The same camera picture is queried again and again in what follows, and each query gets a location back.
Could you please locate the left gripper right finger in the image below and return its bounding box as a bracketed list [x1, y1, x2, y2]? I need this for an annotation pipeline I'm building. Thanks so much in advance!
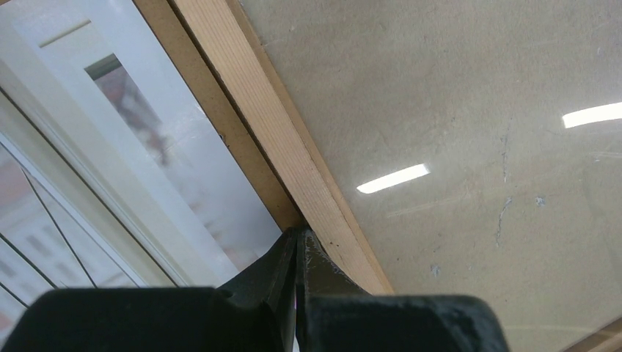
[296, 229, 510, 351]

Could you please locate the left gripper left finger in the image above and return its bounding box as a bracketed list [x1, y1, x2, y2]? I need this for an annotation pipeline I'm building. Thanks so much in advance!
[3, 229, 298, 351]

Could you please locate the brown backing board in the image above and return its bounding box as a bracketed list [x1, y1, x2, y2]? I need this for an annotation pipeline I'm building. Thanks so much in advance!
[134, 1, 306, 230]

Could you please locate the plant photo print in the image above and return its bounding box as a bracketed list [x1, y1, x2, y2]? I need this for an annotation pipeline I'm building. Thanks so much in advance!
[1, 1, 281, 286]

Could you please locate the wooden picture frame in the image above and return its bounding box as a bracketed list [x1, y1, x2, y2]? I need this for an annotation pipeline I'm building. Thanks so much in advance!
[175, 1, 621, 351]

